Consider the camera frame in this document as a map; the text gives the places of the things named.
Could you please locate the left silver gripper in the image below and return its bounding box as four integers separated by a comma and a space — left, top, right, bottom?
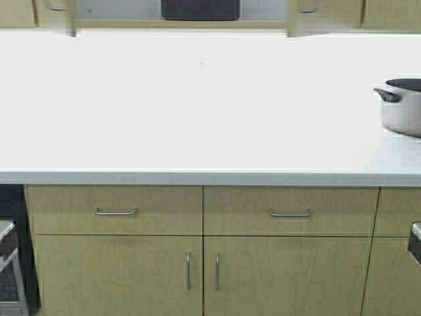
0, 221, 15, 242

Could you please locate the right silver gripper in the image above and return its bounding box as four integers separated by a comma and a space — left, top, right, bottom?
411, 221, 421, 240

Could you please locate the wooden cabinet door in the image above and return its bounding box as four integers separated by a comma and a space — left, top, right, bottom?
287, 0, 364, 38
33, 0, 77, 37

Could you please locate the black pot with handles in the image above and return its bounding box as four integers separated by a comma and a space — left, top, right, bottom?
161, 0, 241, 21

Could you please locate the right lower cabinet door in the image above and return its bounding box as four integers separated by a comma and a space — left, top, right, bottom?
362, 237, 420, 315

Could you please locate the left lower cabinet door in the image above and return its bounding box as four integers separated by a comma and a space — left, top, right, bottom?
34, 234, 205, 316

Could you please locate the middle lower cabinet door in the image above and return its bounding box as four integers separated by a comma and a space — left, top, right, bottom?
205, 236, 370, 315

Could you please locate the far left upper cabinet door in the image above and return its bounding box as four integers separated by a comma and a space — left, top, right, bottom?
0, 0, 36, 28

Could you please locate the far right upper cabinet door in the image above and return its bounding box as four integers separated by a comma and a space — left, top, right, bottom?
362, 0, 420, 32

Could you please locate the right lower wooden drawer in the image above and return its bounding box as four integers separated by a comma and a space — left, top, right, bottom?
374, 188, 420, 237

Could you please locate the wooden drawer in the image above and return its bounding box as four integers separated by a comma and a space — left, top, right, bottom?
374, 188, 420, 237
204, 186, 379, 237
25, 185, 203, 236

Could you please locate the left lower wooden drawer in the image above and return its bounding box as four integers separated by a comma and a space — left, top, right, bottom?
25, 185, 203, 236

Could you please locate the middle lower wooden drawer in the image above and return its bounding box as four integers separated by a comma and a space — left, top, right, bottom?
204, 186, 379, 237

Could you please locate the silver pot with dark handle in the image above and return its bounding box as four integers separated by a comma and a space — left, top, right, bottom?
373, 78, 420, 138

